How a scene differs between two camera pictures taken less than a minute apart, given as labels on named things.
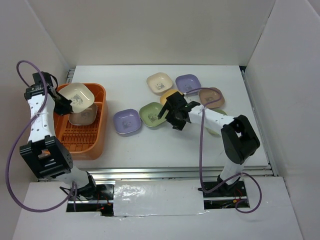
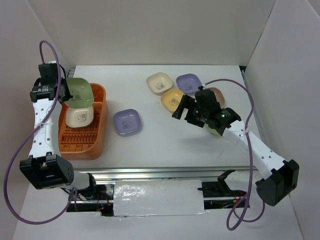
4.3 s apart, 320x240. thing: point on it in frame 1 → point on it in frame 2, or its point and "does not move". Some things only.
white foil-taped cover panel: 165,197 does not move
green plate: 148,114 → 81,91
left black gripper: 66,108 → 68,94
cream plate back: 159,83 does not move
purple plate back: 186,82 does not move
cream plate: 81,96 → 81,117
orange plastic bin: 85,142 does not move
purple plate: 127,120 does not move
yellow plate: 163,98 does not move
